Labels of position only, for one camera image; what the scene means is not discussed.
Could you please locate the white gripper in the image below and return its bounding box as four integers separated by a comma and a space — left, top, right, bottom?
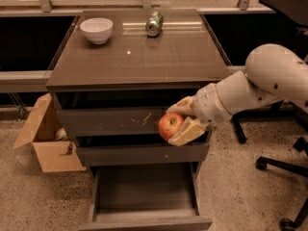
167, 84, 232, 146

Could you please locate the red apple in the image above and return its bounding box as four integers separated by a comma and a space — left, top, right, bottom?
158, 113, 184, 141

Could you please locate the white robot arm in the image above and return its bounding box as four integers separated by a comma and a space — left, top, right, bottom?
167, 44, 308, 146

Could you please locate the grey middle drawer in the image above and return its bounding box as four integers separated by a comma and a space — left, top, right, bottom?
76, 142, 209, 167

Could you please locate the grey top drawer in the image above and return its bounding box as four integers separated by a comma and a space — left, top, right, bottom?
58, 107, 166, 137

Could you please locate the grey drawer cabinet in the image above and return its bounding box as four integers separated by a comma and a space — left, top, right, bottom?
45, 8, 233, 178

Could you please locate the grey open bottom drawer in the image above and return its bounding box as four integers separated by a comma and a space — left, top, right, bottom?
78, 163, 212, 231

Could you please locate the green soda can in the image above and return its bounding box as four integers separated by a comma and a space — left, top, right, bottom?
145, 12, 164, 37

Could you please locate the white ceramic bowl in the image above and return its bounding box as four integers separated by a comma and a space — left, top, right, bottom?
79, 17, 114, 44

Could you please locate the white object in box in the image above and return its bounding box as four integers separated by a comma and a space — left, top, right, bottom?
55, 128, 67, 141

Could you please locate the open cardboard box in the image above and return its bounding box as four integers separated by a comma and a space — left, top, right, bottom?
13, 93, 86, 172

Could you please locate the black desk with legs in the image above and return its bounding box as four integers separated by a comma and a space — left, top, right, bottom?
230, 0, 308, 144

